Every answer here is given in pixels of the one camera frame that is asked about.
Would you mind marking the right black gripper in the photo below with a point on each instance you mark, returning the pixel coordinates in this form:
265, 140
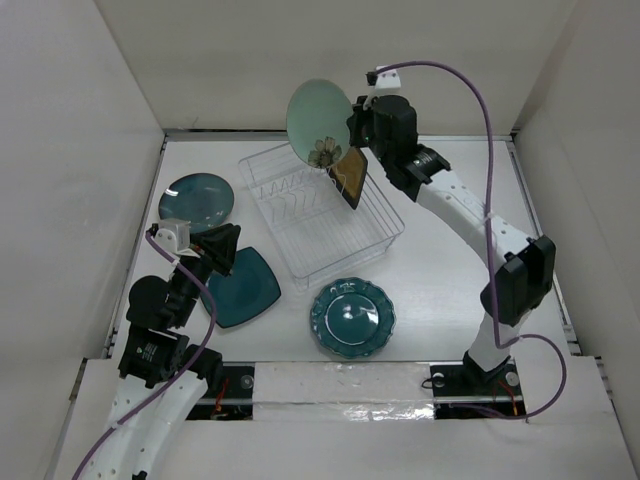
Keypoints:
358, 119

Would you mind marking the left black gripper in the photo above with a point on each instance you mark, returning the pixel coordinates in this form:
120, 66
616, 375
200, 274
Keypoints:
218, 247

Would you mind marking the round dark teal plate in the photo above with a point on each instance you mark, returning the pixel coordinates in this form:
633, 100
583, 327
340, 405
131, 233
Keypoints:
204, 200

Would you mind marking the square teal plate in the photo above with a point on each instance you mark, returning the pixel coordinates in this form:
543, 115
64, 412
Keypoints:
250, 289

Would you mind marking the square black amber plate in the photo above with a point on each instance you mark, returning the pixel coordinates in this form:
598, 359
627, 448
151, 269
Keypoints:
349, 176

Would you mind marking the light green floral plate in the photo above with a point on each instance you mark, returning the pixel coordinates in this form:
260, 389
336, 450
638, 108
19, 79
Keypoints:
316, 123

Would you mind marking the scalloped teal plate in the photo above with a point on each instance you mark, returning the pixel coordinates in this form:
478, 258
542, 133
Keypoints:
352, 318

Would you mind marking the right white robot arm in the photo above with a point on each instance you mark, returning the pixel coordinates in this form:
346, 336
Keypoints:
520, 266

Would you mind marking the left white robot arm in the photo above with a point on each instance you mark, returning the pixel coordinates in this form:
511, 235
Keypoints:
162, 374

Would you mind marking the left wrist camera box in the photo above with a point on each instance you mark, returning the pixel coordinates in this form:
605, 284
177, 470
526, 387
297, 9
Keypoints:
172, 235

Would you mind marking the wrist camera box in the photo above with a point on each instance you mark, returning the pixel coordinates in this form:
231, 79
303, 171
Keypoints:
383, 81
172, 235

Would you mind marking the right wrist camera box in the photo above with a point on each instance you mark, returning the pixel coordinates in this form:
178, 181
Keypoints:
383, 81

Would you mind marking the white wire dish rack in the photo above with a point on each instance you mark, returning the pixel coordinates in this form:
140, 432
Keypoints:
317, 234

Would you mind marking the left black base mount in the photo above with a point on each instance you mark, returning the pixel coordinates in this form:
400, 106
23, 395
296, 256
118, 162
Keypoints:
234, 399

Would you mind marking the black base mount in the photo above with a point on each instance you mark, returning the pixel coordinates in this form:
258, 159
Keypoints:
234, 399
461, 390

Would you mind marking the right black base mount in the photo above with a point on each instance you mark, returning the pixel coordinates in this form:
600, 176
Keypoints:
461, 390

